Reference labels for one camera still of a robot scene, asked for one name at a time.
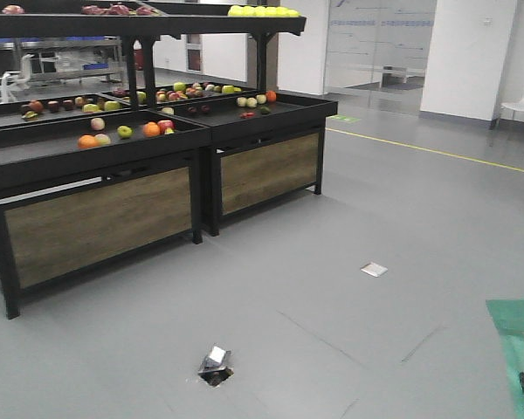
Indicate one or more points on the teal goji berry pouch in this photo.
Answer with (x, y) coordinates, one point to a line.
(508, 319)

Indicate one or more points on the orange fruit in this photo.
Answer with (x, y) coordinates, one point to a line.
(87, 141)

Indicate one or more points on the black wooden fruit stand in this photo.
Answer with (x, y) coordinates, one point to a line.
(156, 174)

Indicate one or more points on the silver floor socket plate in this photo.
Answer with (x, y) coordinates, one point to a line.
(374, 269)

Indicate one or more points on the open floor socket box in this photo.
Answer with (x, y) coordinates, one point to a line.
(215, 367)

